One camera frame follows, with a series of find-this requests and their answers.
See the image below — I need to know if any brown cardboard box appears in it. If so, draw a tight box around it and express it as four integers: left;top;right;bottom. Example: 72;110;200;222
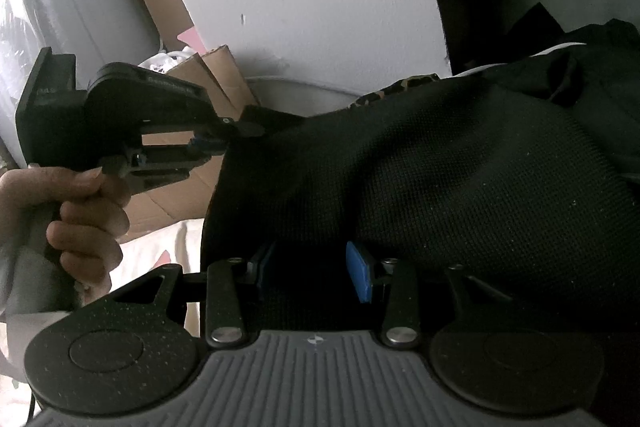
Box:
102;0;261;240

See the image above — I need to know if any white crumpled plastic bag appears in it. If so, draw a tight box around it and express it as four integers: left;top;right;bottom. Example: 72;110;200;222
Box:
137;48;201;76

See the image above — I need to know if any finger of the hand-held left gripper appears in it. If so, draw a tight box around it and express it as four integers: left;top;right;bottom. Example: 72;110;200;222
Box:
102;141;227;196
141;116;264;144

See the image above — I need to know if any plastic-wrapped grey roll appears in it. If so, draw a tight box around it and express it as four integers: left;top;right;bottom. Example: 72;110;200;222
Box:
0;0;166;168

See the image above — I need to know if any black garment with floral lining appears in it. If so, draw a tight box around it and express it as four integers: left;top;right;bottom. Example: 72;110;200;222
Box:
200;19;640;358

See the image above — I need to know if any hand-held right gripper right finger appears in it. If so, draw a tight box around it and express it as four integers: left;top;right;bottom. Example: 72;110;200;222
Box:
346;241;516;349

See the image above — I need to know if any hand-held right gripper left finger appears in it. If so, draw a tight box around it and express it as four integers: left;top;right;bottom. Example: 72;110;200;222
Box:
112;244;276;350

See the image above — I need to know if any person's left hand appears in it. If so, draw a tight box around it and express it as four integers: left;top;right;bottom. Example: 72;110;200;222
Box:
0;164;131;295

